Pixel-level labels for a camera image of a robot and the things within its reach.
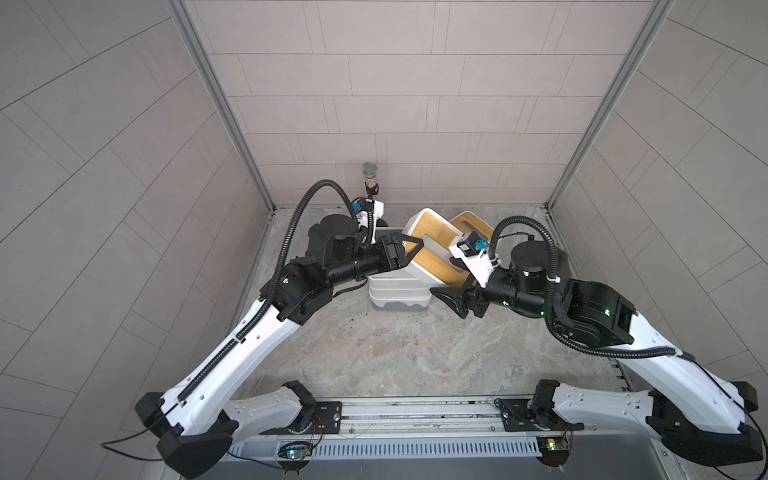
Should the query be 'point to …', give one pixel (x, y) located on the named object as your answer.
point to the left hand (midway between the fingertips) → (421, 246)
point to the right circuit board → (554, 450)
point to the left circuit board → (295, 455)
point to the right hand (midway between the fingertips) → (442, 277)
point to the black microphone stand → (369, 170)
